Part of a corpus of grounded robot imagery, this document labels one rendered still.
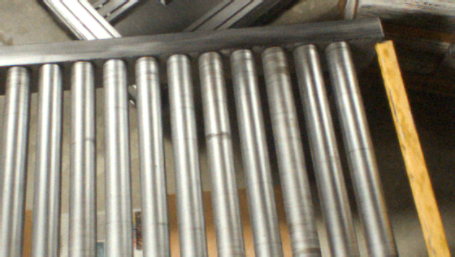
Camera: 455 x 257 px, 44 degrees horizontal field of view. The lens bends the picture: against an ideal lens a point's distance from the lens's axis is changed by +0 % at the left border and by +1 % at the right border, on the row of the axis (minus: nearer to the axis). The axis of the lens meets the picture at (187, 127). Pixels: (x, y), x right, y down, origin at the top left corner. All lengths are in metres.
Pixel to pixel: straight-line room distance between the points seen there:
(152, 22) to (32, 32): 0.53
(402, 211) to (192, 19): 0.92
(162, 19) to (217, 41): 0.78
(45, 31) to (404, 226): 1.44
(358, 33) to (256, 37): 0.21
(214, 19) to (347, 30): 0.76
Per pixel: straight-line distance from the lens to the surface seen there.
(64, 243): 1.83
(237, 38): 1.14
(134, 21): 1.90
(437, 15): 1.67
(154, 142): 1.03
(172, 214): 1.81
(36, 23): 2.23
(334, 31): 1.18
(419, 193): 1.04
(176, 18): 1.89
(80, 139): 1.06
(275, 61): 1.12
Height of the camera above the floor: 1.75
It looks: 65 degrees down
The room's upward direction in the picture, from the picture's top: 3 degrees counter-clockwise
